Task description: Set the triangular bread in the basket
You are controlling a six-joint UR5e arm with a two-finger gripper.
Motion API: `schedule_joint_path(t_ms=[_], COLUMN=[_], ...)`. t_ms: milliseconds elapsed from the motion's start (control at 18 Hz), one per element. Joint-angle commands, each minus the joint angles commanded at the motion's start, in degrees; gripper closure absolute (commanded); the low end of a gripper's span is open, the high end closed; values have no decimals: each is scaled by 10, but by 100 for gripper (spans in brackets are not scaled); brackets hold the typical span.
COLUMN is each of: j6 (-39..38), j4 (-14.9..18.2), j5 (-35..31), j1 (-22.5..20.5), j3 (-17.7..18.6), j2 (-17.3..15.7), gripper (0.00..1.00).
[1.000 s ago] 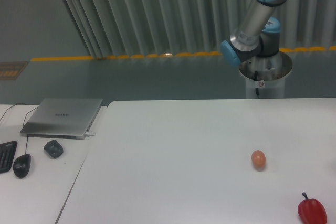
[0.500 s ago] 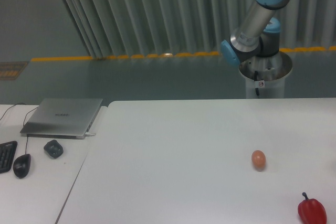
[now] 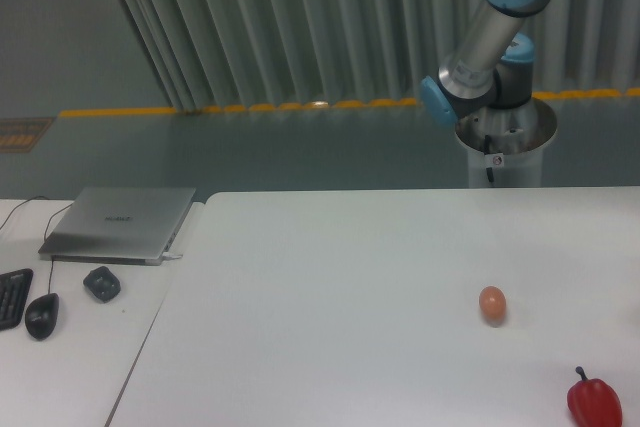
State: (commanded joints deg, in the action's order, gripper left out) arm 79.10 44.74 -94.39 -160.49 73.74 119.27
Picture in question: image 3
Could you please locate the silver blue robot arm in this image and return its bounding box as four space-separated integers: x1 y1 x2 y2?
421 0 551 125

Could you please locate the silver closed laptop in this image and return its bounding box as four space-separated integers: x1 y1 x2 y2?
39 187 196 265

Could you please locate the grey pleated curtain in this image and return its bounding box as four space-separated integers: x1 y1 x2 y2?
121 0 639 112

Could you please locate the brown egg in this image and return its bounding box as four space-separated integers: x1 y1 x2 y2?
478 286 507 325

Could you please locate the small black device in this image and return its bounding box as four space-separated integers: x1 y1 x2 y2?
83 266 121 303

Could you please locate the black computer mouse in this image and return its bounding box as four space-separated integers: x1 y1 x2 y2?
25 293 60 341

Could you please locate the black keyboard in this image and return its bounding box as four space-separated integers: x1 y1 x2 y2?
0 269 33 331

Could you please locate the red bell pepper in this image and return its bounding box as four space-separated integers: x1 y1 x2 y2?
566 366 623 427

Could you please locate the black pedestal cable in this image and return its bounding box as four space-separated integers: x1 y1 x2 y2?
483 133 496 185

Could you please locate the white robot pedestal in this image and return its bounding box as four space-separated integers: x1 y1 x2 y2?
455 98 558 188

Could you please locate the black mouse cable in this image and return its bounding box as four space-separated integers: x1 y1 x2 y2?
43 204 75 295

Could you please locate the black thin cable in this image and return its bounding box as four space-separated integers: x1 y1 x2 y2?
0 196 53 231

